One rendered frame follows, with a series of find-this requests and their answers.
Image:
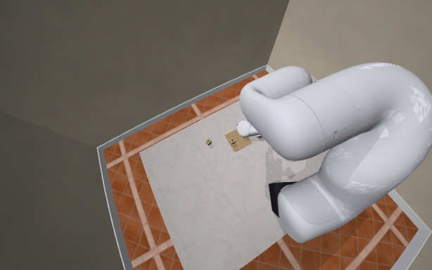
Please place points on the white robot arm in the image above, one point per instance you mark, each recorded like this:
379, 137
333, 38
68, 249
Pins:
384, 107

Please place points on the tan flat mat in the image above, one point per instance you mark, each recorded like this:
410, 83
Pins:
240, 141

